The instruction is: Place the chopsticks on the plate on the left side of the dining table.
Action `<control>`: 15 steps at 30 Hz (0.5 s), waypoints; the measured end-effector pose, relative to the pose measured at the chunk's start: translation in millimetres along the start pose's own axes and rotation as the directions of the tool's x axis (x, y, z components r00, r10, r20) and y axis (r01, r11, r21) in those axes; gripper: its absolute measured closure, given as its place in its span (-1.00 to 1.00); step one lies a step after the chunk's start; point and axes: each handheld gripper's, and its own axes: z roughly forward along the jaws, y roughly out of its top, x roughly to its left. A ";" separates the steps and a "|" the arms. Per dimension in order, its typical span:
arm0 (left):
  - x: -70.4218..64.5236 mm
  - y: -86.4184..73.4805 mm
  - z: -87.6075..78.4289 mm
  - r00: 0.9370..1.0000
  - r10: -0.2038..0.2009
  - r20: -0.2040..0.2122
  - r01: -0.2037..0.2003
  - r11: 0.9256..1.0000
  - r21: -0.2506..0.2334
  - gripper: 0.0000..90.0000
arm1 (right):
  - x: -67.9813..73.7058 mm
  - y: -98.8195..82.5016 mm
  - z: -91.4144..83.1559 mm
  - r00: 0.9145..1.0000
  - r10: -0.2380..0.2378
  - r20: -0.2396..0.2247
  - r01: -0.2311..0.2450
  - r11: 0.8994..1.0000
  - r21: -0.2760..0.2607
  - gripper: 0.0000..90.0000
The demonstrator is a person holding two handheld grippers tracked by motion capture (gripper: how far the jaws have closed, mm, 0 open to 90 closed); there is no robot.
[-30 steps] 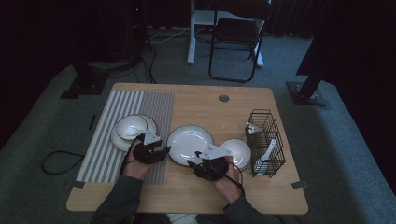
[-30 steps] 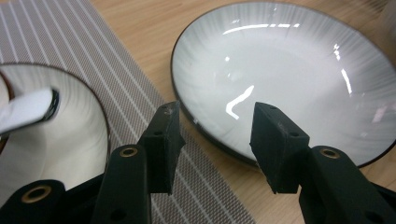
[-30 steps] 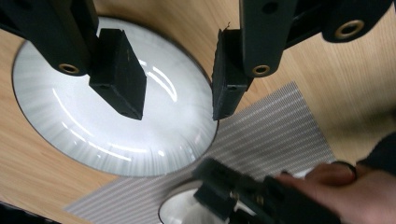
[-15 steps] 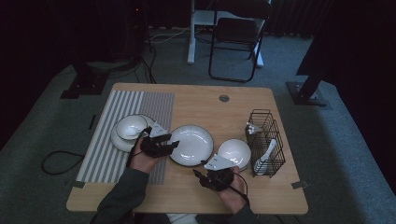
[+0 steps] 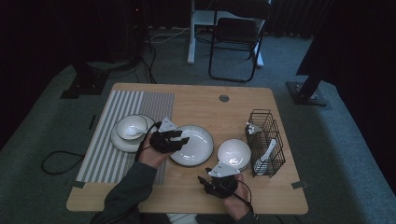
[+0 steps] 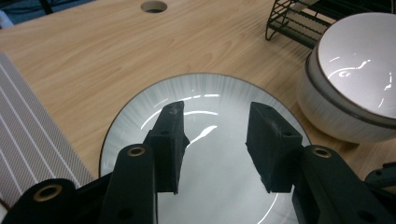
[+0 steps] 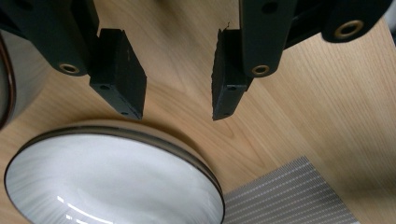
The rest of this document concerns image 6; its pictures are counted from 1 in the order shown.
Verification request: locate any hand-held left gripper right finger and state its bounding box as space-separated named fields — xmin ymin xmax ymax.
xmin=245 ymin=101 xmax=304 ymax=194

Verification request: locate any grey table cable grommet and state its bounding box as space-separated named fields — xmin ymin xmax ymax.
xmin=140 ymin=0 xmax=168 ymax=14

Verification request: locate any black wire basket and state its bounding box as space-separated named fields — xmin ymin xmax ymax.
xmin=264 ymin=0 xmax=396 ymax=50

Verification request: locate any white plate with dark rim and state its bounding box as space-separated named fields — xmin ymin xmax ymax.
xmin=99 ymin=73 xmax=312 ymax=224

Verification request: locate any grey striped placemat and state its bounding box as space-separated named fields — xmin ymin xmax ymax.
xmin=0 ymin=51 xmax=94 ymax=208

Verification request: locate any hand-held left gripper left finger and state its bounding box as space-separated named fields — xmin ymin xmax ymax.
xmin=143 ymin=100 xmax=191 ymax=195

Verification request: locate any white bowl with dark rim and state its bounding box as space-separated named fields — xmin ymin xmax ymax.
xmin=297 ymin=52 xmax=396 ymax=145
xmin=306 ymin=12 xmax=396 ymax=129

